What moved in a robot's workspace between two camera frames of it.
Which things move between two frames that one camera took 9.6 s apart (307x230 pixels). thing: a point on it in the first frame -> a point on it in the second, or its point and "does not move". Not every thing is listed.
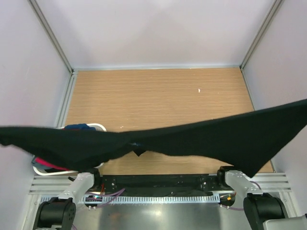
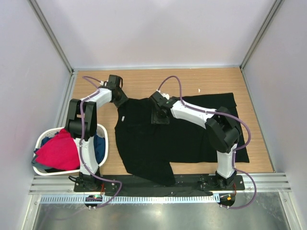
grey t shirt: x=35 y=164 does not move
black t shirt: x=243 y=141 -> x=147 y=149
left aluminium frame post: x=70 y=88 does not move
